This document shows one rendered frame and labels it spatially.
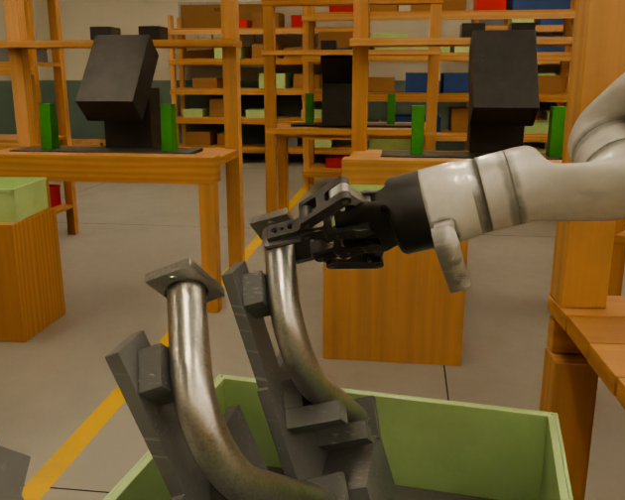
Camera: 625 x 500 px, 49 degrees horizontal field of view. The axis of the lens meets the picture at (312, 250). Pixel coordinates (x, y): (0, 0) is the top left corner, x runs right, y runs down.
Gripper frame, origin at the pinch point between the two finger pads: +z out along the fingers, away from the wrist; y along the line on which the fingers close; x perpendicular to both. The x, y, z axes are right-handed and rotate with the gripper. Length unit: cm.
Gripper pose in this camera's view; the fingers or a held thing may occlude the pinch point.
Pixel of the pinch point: (288, 244)
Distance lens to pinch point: 67.7
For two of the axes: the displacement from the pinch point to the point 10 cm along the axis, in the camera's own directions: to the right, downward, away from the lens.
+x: 0.8, 8.4, -5.4
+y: -3.2, -4.9, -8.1
